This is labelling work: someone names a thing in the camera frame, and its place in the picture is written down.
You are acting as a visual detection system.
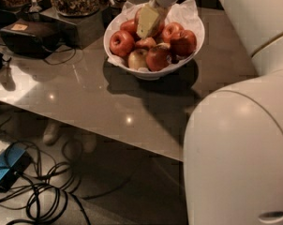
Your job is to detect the red apple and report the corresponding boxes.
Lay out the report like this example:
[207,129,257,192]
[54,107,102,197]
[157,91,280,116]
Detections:
[161,22,184,43]
[110,30,135,57]
[170,30,197,56]
[120,19,137,36]
[146,44,171,71]

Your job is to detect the yellow-green apple front left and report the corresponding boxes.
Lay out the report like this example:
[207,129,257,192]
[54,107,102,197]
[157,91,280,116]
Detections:
[127,49,148,69]

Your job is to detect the blue box on floor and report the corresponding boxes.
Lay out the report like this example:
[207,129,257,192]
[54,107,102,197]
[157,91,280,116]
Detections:
[0,146,32,193]

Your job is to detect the white shoe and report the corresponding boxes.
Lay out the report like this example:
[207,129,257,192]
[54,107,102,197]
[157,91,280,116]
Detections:
[43,120,60,145]

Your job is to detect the white paper bowl liner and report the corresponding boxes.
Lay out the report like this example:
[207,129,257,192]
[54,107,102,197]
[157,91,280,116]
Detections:
[107,0,205,72]

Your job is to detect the black floor cables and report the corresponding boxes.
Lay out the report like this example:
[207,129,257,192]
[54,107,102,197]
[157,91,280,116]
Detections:
[0,114,140,225]

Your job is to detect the black device with label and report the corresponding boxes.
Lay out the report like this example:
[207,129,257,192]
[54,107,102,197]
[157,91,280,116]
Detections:
[0,19,61,59]

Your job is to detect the dark square jar stand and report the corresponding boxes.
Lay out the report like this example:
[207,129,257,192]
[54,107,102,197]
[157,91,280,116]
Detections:
[40,7,105,49]

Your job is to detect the white bowl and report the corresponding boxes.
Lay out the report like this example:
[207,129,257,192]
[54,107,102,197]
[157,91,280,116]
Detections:
[103,0,206,81]

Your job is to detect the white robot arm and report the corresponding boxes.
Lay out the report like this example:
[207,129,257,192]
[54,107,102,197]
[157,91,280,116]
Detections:
[183,0,283,225]

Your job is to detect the red apple back left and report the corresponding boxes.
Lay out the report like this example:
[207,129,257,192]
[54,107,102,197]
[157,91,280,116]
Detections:
[120,19,137,36]

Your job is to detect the red apple back right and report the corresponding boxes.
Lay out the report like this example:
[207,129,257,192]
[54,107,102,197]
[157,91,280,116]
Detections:
[161,22,184,43]

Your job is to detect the red apple front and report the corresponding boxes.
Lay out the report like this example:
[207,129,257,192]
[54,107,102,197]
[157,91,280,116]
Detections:
[146,44,171,71]

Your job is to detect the metal scoop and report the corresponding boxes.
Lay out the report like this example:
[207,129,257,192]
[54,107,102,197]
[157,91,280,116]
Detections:
[29,0,42,13]

